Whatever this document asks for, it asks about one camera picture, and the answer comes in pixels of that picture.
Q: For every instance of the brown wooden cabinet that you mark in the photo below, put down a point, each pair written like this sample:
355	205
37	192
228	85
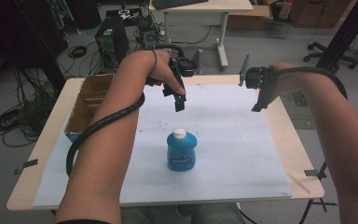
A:
320	12

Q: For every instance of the brown cardboard box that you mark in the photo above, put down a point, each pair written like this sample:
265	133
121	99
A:
248	17
87	102

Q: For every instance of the black wrist band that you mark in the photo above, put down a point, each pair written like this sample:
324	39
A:
154	62

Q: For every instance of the person's left hand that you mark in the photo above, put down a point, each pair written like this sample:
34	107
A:
160	67

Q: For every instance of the black table leg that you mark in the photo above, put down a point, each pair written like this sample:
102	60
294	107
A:
318	199

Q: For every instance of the person's legs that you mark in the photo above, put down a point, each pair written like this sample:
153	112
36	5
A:
183	214

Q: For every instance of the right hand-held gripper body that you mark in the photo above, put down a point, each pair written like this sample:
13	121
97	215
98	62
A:
258	77

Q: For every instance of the black computer tower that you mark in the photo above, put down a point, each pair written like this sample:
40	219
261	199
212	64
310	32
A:
112	40

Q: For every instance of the open-frame computer case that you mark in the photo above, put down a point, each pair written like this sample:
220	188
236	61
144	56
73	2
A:
149	34

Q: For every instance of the dark tape piece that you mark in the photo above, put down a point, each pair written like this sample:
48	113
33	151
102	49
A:
311	173
28	164

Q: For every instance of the person's right hand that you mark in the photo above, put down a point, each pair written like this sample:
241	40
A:
284	77

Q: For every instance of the black office chair base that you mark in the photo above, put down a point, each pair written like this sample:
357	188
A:
326	56

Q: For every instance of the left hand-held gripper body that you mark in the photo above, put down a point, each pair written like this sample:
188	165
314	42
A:
186	67

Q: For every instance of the flat brown cardboard box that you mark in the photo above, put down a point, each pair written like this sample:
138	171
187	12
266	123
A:
248	17

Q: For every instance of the black keyboard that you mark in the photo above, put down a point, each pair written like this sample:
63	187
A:
177	3

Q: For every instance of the pale blue table mat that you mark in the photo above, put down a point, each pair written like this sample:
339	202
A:
230	149

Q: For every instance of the white desk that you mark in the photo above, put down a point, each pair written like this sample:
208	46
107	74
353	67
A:
205	18

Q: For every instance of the black metal post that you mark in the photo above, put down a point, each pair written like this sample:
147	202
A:
345	34

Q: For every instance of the black curtain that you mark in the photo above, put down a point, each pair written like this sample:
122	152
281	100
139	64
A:
21	34

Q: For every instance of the blue bottle with white cap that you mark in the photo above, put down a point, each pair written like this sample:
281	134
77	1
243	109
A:
181	152

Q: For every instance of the clear tape strip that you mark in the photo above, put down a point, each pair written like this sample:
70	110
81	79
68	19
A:
298	183

